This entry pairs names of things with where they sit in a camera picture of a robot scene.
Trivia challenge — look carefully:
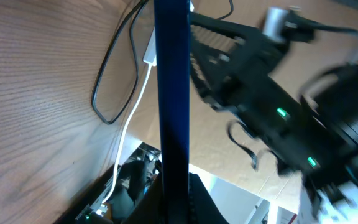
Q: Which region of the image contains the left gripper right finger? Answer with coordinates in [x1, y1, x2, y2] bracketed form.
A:
[188, 173, 228, 224]

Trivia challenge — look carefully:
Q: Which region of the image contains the white power strip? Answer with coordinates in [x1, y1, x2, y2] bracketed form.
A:
[143, 0, 195, 68]

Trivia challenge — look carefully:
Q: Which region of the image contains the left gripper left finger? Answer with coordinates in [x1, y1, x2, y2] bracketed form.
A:
[124, 174, 163, 224]

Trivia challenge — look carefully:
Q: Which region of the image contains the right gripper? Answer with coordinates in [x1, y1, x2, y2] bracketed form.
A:
[190, 12, 290, 109]

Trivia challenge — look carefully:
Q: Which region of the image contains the white power strip cord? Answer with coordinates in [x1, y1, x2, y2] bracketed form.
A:
[101, 63, 154, 205]

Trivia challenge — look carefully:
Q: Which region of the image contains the blue Galaxy smartphone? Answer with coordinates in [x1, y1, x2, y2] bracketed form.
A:
[154, 0, 190, 223]

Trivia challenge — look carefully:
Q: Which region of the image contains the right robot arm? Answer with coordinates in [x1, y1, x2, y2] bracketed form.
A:
[190, 10, 358, 223]

